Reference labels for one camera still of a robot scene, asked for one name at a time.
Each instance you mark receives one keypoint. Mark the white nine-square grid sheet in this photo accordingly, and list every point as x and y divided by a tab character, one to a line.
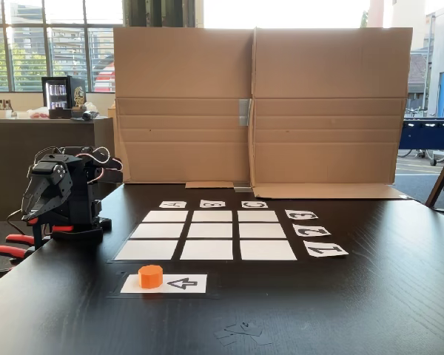
209	231

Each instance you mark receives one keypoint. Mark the grey counter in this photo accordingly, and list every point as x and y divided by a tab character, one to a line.
22	155

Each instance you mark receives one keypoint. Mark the black mini fridge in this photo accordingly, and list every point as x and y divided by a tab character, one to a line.
63	97

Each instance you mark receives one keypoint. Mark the grey duct tape strip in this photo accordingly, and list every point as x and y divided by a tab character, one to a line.
244	112
243	189

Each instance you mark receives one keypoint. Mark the paper sheet letter C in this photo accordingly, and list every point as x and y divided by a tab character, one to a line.
254	204

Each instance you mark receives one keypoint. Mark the blue foosball table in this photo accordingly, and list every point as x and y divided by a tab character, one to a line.
429	135

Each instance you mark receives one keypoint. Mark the paper sheet number 2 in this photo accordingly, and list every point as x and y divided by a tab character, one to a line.
311	230

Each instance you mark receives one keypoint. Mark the red black trigger clamp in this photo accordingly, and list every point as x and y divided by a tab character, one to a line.
7	252

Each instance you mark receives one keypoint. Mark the paper sheet number 1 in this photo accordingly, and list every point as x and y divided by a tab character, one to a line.
325	249

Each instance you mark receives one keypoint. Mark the paper sheet number 3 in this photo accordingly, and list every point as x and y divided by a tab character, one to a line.
300	215

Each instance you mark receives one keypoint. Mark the paper sheet letter A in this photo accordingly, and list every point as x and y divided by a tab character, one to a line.
172	204

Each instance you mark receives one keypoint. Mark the brown cardboard box wall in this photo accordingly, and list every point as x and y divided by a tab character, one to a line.
329	74
181	74

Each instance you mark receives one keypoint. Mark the paper sheet letter B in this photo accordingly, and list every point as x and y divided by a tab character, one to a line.
212	203

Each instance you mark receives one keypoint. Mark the white arrow paper sheet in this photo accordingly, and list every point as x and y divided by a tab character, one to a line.
185	284

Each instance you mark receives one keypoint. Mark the round orange token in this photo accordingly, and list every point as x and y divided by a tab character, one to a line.
150	277

